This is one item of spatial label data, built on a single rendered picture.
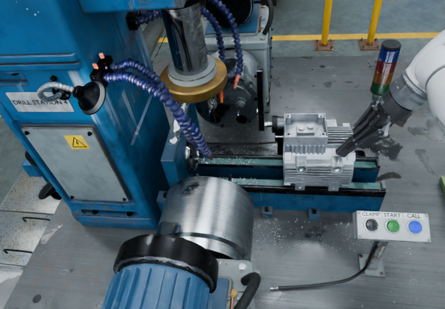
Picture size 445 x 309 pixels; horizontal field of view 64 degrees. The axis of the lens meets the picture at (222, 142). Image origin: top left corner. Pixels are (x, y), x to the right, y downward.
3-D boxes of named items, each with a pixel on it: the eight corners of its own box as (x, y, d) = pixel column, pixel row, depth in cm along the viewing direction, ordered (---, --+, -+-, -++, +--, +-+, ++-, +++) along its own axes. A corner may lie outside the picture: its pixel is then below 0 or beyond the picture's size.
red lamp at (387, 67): (377, 74, 121) (379, 63, 117) (373, 64, 125) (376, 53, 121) (396, 74, 120) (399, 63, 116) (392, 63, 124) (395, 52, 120)
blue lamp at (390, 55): (379, 63, 117) (383, 51, 114) (376, 53, 121) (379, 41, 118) (399, 63, 116) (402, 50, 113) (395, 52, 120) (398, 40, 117)
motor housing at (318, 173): (283, 196, 115) (284, 157, 101) (283, 151, 128) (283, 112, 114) (348, 197, 112) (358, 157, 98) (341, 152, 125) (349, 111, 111)
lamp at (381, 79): (374, 85, 124) (377, 74, 121) (371, 75, 128) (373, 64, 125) (393, 85, 123) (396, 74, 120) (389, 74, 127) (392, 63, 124)
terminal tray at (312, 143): (283, 154, 107) (284, 137, 102) (283, 129, 114) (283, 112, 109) (325, 155, 105) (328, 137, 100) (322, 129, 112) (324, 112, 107)
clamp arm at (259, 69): (257, 131, 126) (253, 71, 107) (257, 125, 128) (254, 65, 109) (267, 131, 125) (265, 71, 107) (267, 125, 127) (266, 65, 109)
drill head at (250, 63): (195, 144, 136) (183, 92, 118) (210, 78, 163) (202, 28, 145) (261, 145, 132) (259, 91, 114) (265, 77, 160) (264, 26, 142)
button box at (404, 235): (353, 239, 93) (357, 239, 88) (351, 212, 95) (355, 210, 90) (424, 243, 91) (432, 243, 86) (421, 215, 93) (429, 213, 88)
